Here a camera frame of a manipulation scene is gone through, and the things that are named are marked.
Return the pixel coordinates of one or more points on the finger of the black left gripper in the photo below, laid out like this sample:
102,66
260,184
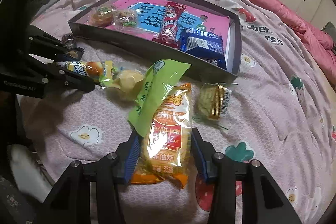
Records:
43,44
61,77

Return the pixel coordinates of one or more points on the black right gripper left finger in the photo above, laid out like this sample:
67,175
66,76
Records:
69,200

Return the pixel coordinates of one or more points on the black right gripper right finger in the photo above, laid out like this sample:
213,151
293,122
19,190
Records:
263,199

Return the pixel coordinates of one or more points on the yellow cartoon snack packet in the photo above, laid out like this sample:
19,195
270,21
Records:
100,71

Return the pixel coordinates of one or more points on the clear brown pastry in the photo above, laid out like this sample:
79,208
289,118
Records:
102,16

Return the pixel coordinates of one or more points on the orange rice cracker packet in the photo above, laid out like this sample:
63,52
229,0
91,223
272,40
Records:
165,151

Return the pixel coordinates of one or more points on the red snack bar wrapper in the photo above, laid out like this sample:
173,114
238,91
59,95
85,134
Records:
169,28

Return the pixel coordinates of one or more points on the blue cookie packet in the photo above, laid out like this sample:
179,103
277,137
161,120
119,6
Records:
204,45

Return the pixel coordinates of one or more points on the dark wrapped candy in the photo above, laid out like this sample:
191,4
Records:
69,41

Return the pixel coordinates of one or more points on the clear wrapped yellow cake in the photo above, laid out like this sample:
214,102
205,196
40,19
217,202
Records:
127,83

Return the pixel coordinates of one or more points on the pink strawberry bedsheet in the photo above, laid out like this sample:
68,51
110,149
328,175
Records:
281,113

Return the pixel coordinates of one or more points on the green snack packet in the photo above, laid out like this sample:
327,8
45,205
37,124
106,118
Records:
159,81

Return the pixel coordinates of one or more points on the golden wrapped biscuit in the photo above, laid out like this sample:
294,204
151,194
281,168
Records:
213,101

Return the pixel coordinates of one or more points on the dark shallow cardboard tray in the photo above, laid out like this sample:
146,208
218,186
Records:
198,14

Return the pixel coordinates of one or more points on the pink quilt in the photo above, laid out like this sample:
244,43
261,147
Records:
318,43

